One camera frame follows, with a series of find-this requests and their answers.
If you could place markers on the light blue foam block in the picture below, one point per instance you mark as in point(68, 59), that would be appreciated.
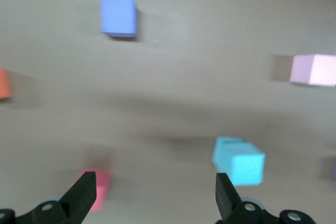
point(248, 169)
point(225, 139)

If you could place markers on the orange foam block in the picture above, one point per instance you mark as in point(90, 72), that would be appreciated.
point(5, 83)

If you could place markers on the red foam block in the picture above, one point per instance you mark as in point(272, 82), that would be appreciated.
point(102, 187)

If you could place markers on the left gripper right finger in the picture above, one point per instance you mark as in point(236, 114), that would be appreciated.
point(226, 197)

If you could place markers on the purple foam block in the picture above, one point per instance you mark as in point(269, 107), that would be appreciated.
point(335, 173)
point(118, 15)

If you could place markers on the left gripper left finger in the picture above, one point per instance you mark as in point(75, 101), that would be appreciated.
point(81, 195)

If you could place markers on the pink foam block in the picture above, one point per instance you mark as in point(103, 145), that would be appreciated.
point(315, 70)

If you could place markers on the large table cover sheet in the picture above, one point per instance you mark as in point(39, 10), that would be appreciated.
point(183, 77)

